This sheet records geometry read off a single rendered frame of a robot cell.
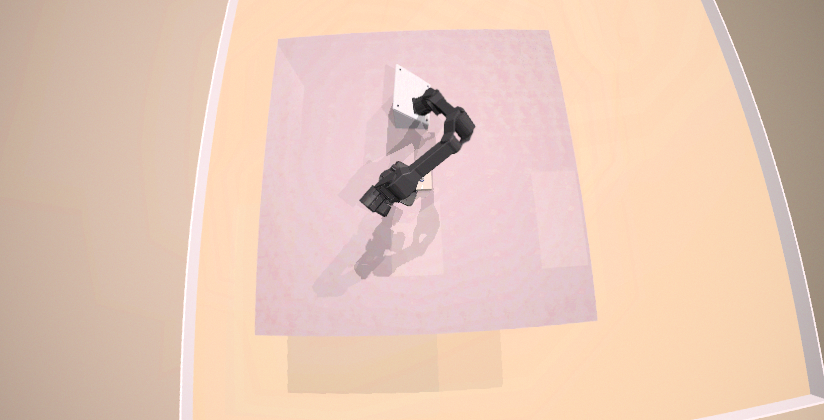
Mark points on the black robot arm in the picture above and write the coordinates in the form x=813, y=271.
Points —
x=399, y=184

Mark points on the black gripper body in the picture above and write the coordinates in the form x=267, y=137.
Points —
x=384, y=208

